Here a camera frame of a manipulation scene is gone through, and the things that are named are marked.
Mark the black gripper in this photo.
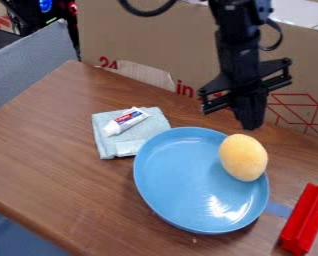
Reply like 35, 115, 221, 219
197, 31, 292, 130

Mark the yellow ball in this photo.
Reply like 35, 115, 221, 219
219, 134, 268, 182

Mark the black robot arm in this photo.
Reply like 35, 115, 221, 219
198, 0, 291, 130

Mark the blue plate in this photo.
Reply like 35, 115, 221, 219
133, 127, 269, 235

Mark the brown cardboard box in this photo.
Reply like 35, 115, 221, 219
76, 0, 318, 136

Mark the white toothpaste tube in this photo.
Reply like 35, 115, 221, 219
101, 107, 149, 138

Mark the light blue folded cloth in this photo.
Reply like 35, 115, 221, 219
92, 107, 170, 159

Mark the blue tape strip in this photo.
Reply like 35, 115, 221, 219
264, 201, 292, 219

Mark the red plastic block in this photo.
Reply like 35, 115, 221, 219
279, 183, 318, 256

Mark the black machine with lights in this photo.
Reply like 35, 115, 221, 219
0, 0, 80, 55

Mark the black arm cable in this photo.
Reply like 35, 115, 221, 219
116, 0, 180, 18

